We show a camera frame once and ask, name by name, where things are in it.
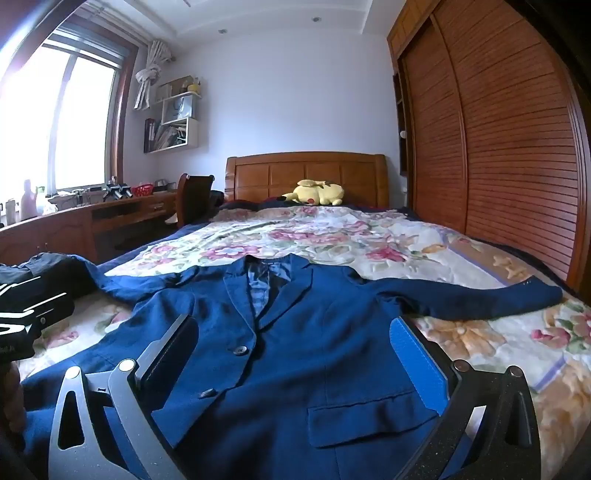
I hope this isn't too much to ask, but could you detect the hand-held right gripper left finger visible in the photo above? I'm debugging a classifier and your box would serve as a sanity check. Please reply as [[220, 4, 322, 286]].
[[47, 313, 200, 480]]

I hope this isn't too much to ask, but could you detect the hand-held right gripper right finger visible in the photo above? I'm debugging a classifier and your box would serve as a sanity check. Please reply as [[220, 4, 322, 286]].
[[389, 316, 542, 480]]

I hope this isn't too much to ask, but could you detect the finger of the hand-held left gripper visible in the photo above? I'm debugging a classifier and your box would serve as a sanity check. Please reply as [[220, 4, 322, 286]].
[[18, 276, 76, 330]]

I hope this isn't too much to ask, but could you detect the blue blazer jacket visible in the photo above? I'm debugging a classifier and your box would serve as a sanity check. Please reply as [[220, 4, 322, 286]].
[[21, 253, 564, 480]]

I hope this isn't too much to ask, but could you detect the black clothes pile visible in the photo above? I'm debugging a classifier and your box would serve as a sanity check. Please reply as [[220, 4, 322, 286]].
[[0, 251, 98, 296]]

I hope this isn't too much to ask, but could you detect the wooden desk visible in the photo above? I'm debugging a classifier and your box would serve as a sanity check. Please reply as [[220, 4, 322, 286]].
[[0, 189, 183, 268]]

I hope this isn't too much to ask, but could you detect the pink bottle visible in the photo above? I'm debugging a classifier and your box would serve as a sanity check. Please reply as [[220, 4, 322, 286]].
[[19, 179, 38, 221]]

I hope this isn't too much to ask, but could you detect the black device on desk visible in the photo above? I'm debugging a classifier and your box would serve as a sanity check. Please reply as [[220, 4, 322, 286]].
[[102, 182, 134, 202]]

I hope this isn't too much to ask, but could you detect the floral blanket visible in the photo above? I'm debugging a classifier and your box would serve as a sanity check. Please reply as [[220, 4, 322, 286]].
[[18, 205, 591, 480]]

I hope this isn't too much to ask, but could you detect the wooden chair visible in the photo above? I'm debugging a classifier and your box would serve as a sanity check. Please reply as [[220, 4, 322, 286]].
[[176, 173, 225, 227]]

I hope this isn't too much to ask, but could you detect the window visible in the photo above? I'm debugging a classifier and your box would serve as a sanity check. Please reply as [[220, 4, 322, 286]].
[[0, 28, 139, 227]]

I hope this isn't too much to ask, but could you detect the yellow plush toy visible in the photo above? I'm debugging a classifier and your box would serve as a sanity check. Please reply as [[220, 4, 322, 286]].
[[277, 179, 346, 207]]

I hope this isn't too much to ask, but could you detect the wooden bed headboard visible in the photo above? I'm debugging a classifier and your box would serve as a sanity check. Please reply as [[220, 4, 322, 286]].
[[225, 151, 391, 209]]

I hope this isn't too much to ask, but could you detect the wooden louvred wardrobe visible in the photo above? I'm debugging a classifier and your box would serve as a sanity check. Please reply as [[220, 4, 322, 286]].
[[387, 0, 591, 296]]

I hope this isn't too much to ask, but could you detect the tied white curtain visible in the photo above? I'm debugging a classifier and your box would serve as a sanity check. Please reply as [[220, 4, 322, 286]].
[[133, 39, 176, 112]]

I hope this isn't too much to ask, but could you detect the white wall shelf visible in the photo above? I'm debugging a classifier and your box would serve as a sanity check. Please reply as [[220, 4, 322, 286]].
[[143, 75, 204, 154]]

